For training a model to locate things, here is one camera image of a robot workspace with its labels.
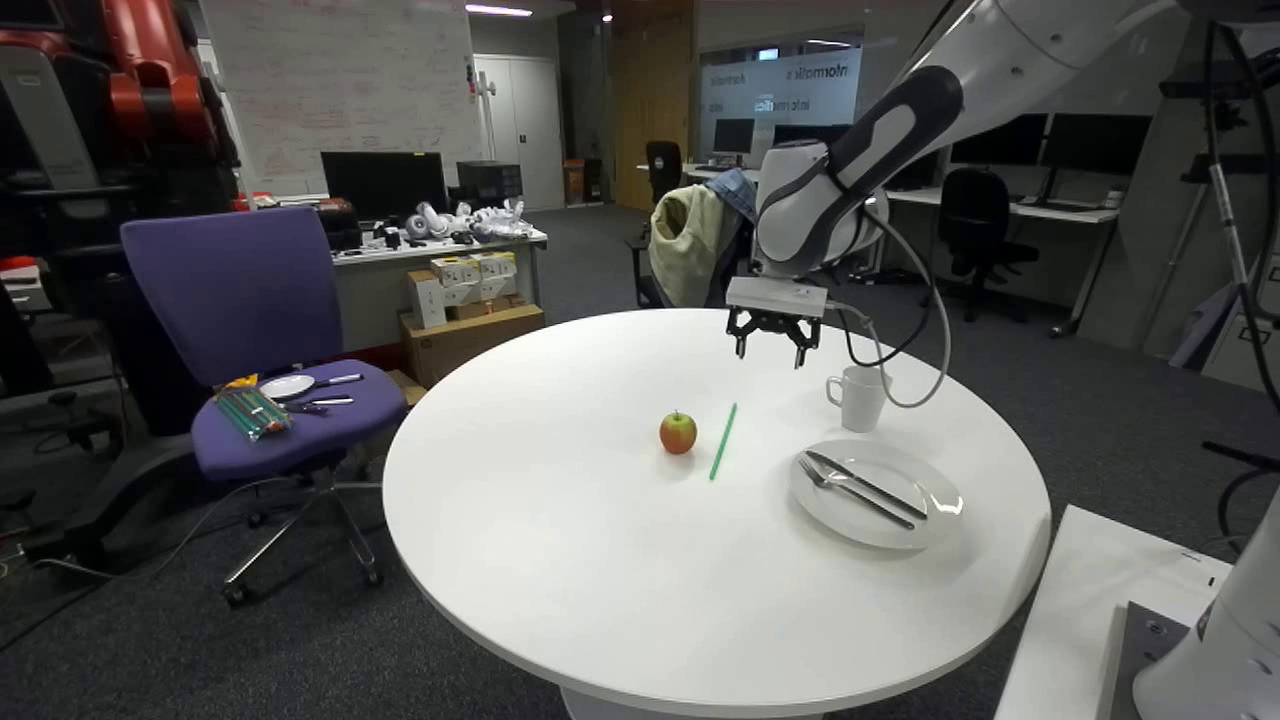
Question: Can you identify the silver fork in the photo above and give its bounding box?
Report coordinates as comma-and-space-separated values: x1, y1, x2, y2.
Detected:
797, 455, 919, 537

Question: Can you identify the small black monitor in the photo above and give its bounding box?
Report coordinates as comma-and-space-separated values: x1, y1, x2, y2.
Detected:
455, 160, 526, 207

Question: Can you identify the small white plate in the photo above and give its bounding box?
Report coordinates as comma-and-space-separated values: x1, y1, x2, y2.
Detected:
257, 373, 320, 404

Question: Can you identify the long white office desk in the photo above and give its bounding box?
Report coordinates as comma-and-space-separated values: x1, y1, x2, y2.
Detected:
881, 180, 1124, 335

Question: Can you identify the large black monitor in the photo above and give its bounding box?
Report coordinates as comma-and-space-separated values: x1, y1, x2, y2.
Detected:
320, 149, 451, 226

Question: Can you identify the black office monitor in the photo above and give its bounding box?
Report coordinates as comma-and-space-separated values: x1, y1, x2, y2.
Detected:
1054, 111, 1155, 176
951, 111, 1054, 167

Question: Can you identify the black camera stand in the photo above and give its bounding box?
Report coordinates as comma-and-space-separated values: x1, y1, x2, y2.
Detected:
1155, 53, 1280, 346

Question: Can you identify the white cluttered desk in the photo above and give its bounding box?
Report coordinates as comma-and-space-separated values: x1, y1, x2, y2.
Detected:
327, 226, 552, 354

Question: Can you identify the white mug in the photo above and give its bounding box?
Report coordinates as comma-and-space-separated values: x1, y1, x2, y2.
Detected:
821, 366, 892, 435

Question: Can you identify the thin gripper cable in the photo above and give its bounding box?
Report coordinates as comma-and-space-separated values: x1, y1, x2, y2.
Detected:
838, 196, 957, 413

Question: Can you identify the white dinner plate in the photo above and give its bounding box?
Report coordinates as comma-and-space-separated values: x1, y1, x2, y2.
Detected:
786, 435, 985, 558

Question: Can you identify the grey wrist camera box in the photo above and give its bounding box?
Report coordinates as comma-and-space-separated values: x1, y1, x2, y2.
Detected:
721, 271, 833, 322

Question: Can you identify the purple office chair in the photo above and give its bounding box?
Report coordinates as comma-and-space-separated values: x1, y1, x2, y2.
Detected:
24, 206, 411, 612

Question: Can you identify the large brown cardboard box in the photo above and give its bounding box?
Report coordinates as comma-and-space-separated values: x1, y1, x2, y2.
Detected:
400, 299, 547, 389

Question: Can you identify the blue cloth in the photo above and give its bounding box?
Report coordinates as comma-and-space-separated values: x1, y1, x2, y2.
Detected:
708, 167, 763, 226

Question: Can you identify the white robot base platform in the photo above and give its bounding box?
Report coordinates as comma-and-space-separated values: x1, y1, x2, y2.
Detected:
996, 499, 1236, 720

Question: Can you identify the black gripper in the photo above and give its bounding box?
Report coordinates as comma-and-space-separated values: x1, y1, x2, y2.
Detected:
725, 306, 823, 373

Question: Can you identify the white yellow packaged box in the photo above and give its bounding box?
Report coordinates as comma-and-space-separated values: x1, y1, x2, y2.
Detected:
433, 251, 485, 322
473, 248, 520, 313

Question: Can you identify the green straw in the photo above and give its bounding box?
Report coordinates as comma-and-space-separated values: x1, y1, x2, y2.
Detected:
704, 400, 742, 484

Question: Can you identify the red industrial robot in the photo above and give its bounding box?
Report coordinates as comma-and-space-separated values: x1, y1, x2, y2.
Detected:
0, 0, 243, 217

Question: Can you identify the small white carton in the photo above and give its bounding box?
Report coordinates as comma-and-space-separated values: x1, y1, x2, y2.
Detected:
409, 265, 451, 334

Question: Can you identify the red yellow apple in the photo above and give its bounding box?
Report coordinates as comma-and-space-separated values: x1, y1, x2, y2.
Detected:
657, 409, 700, 462

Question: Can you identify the grey filing cabinet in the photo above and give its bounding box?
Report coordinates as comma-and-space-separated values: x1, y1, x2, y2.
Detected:
1196, 255, 1280, 400

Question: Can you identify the green striped pack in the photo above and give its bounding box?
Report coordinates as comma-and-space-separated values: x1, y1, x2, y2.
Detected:
216, 389, 294, 445

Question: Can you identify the chair with beige jacket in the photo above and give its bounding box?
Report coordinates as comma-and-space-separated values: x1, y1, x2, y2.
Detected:
631, 176, 761, 313

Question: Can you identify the black office chair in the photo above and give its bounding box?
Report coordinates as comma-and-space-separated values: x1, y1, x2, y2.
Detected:
935, 165, 1043, 324

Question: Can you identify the white plastic parts heap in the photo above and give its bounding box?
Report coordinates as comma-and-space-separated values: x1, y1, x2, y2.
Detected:
405, 196, 535, 248

